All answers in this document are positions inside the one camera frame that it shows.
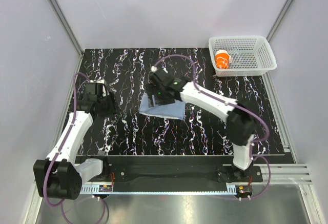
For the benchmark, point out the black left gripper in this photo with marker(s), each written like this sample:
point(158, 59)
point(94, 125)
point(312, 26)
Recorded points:
point(114, 109)

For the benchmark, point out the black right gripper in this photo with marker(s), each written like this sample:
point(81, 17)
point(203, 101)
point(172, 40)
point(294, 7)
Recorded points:
point(151, 89)

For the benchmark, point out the light blue towel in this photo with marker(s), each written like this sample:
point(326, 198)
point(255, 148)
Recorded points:
point(175, 110)

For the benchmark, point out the orange and white towel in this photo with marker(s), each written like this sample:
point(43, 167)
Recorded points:
point(222, 59)

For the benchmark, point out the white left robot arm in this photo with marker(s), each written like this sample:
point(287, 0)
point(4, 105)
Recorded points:
point(57, 176)

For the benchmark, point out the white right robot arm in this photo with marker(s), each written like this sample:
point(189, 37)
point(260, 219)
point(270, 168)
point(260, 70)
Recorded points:
point(240, 125)

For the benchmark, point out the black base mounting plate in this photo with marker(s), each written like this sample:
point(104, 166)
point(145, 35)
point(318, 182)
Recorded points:
point(127, 168)

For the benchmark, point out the white plastic basket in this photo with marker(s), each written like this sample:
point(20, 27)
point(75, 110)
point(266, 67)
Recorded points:
point(251, 55)

